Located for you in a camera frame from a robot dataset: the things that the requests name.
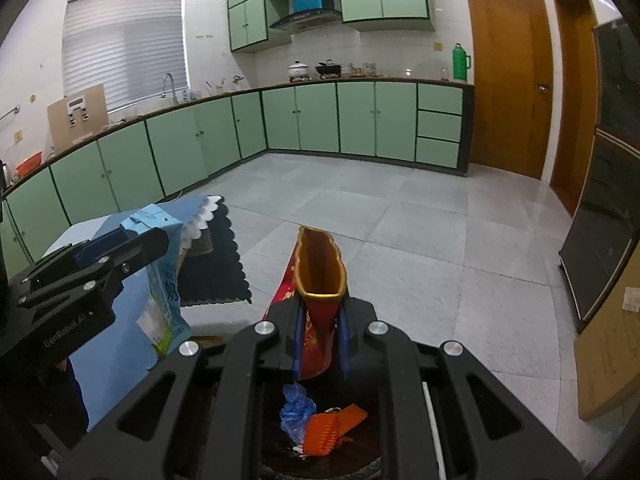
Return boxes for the range hood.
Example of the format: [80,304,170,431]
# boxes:
[269,7,343,35]

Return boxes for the metal sink faucet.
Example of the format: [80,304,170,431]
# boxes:
[161,72,180,106]

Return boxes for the light blue milk carton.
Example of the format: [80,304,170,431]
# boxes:
[120,203,192,358]

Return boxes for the green thermos jug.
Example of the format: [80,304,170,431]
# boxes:
[451,42,472,82]

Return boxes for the flat cardboard sheet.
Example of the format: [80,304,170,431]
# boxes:
[572,255,640,421]

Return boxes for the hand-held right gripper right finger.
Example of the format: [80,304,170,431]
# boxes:
[339,301,585,480]

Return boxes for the white window blind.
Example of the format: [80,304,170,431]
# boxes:
[61,0,191,113]

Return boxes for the black refrigerator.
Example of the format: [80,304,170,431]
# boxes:
[559,17,640,333]

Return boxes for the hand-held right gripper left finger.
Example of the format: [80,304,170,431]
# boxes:
[55,300,307,480]

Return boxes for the ribbed orange foam net sleeve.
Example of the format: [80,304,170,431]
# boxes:
[305,412,346,458]

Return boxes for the blue plastic bag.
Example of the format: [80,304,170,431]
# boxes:
[279,384,317,448]

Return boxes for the green lower kitchen cabinets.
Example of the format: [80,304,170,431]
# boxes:
[0,80,475,281]

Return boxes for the red plastic basin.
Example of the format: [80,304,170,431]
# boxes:
[15,152,42,175]

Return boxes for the black trash bin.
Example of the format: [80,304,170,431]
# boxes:
[200,340,446,480]

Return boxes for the blue tree print tablecloth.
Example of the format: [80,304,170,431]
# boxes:
[42,195,251,401]

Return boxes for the brown wooden door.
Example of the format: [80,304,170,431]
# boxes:
[464,0,555,181]
[552,0,601,216]

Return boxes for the person's left forearm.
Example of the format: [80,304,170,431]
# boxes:
[0,355,88,456]

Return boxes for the brown cardboard box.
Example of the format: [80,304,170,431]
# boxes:
[46,83,110,153]

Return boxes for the smooth orange foam net sleeve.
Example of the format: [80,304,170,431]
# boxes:
[327,404,370,433]

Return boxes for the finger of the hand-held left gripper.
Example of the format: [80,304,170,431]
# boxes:
[17,227,170,311]
[22,230,128,286]

